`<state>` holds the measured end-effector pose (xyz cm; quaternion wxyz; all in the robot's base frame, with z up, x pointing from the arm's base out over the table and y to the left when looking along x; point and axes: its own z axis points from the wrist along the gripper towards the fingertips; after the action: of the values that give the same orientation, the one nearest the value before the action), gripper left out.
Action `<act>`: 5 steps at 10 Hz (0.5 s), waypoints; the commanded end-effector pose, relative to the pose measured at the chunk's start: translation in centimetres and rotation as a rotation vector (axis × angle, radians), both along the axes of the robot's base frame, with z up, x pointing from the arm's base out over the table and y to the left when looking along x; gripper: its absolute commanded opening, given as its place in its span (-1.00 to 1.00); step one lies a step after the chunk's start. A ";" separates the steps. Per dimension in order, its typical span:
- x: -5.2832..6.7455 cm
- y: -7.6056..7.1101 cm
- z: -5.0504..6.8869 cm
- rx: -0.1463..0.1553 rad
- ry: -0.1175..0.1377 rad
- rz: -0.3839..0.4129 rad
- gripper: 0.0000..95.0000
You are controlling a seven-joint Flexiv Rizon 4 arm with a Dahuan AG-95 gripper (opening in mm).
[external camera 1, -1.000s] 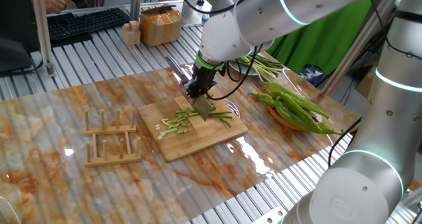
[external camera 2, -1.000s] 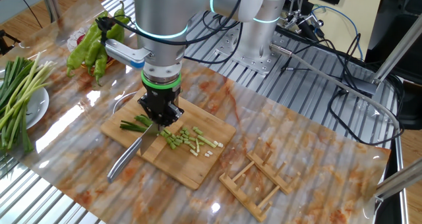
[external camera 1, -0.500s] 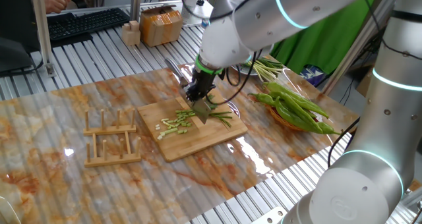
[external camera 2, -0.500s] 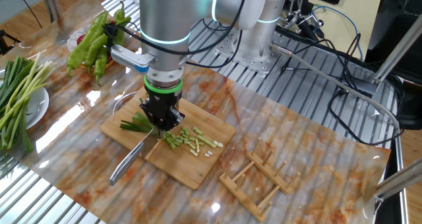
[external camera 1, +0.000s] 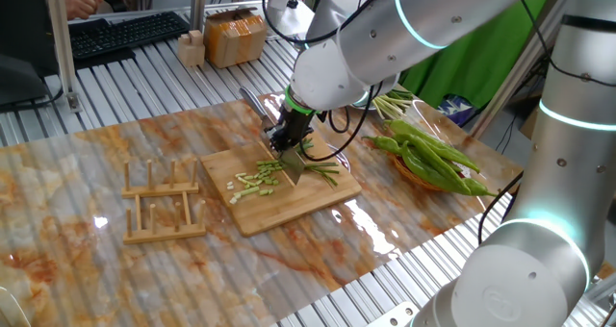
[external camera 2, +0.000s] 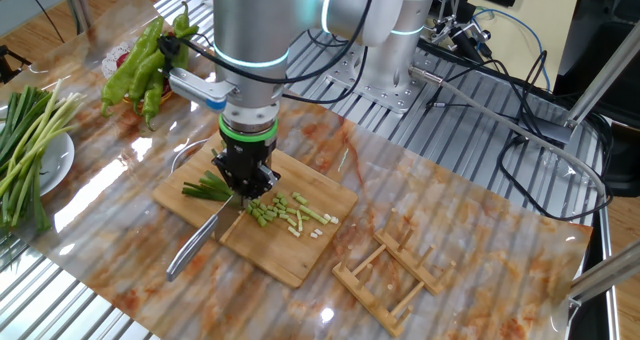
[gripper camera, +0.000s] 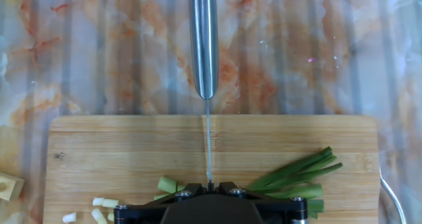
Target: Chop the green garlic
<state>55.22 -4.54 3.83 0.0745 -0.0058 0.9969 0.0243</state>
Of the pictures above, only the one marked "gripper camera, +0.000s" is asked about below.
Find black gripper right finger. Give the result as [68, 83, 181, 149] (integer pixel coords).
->
[212, 182, 310, 224]

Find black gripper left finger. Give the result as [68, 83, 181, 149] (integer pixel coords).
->
[113, 183, 210, 224]

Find uncut green garlic stalks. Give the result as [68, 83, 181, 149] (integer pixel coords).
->
[245, 146, 344, 220]

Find bamboo cutting board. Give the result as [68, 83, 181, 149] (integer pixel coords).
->
[42, 114, 382, 224]

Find steel cleaver knife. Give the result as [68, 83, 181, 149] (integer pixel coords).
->
[188, 0, 220, 185]

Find cut white garlic piece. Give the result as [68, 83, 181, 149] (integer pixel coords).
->
[62, 211, 77, 224]

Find clear glass dish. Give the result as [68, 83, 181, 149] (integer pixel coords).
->
[378, 167, 408, 224]

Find wooden peg rack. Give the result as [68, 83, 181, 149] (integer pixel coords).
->
[0, 171, 26, 202]

